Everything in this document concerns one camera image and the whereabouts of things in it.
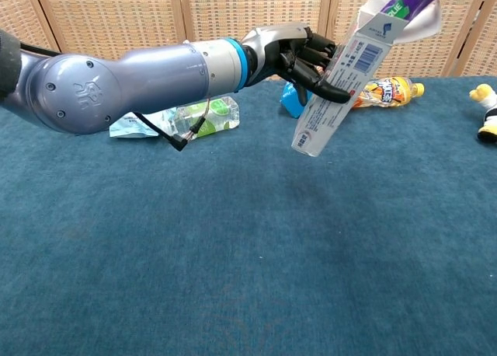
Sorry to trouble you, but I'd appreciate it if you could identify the black arm cable with plug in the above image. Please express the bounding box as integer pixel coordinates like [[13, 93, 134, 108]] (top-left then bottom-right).
[[131, 95, 213, 152]]

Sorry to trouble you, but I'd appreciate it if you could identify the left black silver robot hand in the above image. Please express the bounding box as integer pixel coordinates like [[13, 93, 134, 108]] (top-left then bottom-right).
[[240, 21, 353, 104]]

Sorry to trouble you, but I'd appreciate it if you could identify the clear bottle with green label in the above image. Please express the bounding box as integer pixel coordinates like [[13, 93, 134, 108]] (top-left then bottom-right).
[[170, 95, 241, 139]]

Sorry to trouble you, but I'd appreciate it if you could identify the blue cookie box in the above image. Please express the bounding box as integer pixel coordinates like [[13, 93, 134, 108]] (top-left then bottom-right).
[[280, 81, 314, 119]]

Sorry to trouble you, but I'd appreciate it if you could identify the light blue wet wipes pack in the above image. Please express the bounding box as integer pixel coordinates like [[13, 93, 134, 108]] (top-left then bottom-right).
[[108, 110, 179, 139]]

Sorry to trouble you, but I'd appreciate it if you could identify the orange drink bottle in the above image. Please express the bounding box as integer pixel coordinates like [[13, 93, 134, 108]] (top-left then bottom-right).
[[351, 75, 426, 110]]

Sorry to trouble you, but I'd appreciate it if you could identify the purple toothpaste tube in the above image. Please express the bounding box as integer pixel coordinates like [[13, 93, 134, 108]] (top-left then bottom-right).
[[380, 0, 443, 44]]

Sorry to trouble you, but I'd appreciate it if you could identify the black white plush toy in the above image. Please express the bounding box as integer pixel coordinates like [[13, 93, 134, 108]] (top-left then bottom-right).
[[468, 83, 497, 143]]

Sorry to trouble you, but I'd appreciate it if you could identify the blue carpet table mat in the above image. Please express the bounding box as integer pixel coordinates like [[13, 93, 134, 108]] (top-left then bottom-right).
[[0, 75, 497, 356]]

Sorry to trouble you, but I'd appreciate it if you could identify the woven wooden folding screen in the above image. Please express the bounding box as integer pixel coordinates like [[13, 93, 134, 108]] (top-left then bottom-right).
[[0, 0, 497, 89]]

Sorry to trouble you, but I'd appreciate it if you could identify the pink floral long box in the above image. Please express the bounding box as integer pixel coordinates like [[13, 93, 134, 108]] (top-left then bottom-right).
[[290, 0, 408, 158]]

